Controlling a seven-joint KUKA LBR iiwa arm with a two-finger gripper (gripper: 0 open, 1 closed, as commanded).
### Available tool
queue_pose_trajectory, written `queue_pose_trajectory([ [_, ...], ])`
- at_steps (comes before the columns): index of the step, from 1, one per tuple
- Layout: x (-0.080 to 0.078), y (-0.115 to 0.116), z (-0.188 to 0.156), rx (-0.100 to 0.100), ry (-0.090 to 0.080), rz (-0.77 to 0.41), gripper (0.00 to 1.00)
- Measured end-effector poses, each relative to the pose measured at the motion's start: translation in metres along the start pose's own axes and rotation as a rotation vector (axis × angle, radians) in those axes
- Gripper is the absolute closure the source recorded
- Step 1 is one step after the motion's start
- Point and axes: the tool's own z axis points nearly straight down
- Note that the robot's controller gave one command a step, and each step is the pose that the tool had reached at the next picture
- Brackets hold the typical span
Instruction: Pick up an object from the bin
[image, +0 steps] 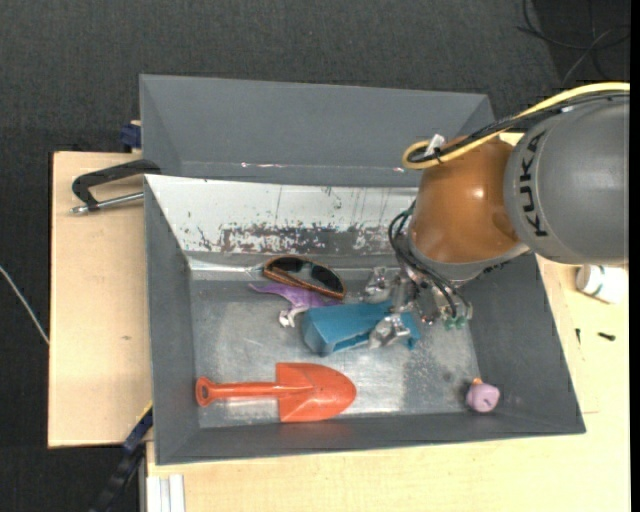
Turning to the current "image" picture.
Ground blue rectangular block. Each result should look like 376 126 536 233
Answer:
300 298 422 358

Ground orange toy shovel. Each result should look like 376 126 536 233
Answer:
194 362 358 424

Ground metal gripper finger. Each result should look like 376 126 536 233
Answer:
368 313 413 351
363 267 397 305

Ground brown sunglasses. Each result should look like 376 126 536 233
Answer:
262 254 348 302

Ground pale wood flat board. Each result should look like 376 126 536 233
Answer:
47 150 154 449

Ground small purple toy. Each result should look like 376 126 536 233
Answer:
465 377 502 414

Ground white cylinder with green print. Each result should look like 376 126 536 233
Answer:
574 263 630 305

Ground grey metal bin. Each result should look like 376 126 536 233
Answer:
138 73 588 467

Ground purple toy dinosaur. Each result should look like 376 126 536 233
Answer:
248 282 346 329

